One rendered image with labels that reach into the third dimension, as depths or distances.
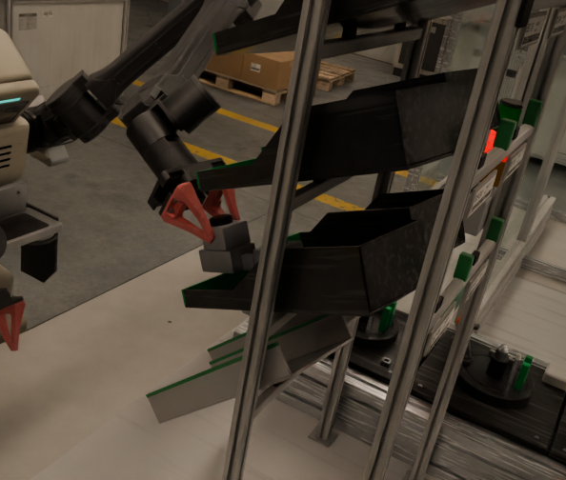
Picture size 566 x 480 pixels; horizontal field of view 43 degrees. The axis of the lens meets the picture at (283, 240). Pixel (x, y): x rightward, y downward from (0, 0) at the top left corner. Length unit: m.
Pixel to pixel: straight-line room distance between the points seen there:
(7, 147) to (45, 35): 3.93
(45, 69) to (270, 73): 2.14
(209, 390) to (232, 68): 6.01
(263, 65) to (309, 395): 5.53
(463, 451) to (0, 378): 0.78
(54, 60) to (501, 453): 4.68
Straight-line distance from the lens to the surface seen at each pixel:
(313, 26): 0.68
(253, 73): 6.71
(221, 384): 0.91
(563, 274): 2.10
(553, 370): 1.40
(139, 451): 1.19
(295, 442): 1.25
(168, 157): 0.95
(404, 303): 1.61
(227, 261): 0.90
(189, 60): 1.13
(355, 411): 1.26
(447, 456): 1.23
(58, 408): 1.27
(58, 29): 5.42
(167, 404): 1.01
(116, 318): 1.49
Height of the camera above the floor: 1.67
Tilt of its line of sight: 25 degrees down
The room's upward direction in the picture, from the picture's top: 10 degrees clockwise
